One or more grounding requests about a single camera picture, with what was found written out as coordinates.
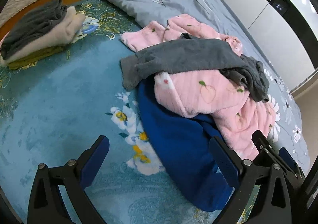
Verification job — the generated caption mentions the grey sweatshirt gold print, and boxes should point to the grey sweatshirt gold print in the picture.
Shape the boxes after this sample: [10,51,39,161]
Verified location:
[120,33,270,102]

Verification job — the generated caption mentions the pink fleece pyjama garment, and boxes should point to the pink fleece pyjama garment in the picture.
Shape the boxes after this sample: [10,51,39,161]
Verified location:
[121,14,275,160]

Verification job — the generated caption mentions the dark blue garment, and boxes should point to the dark blue garment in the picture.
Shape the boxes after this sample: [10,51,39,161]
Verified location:
[138,77,232,212]

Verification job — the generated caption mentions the blue floral bed blanket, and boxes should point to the blue floral bed blanket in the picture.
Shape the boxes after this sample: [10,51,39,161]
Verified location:
[1,0,219,223]

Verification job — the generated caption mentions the white black sliding wardrobe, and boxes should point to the white black sliding wardrobe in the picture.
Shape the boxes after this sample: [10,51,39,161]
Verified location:
[224,0,317,96]

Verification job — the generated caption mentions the folded mustard yellow garment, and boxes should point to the folded mustard yellow garment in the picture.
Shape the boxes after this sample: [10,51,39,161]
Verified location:
[8,46,64,70]

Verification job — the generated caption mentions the folded beige garment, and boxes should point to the folded beige garment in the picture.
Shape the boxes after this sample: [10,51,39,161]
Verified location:
[1,6,86,66]

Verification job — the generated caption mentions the grey floral quilt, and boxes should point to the grey floral quilt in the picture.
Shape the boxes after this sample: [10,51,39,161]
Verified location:
[107,0,310,172]

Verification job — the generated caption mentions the folded dark grey garment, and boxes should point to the folded dark grey garment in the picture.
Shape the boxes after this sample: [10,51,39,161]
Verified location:
[1,0,67,59]

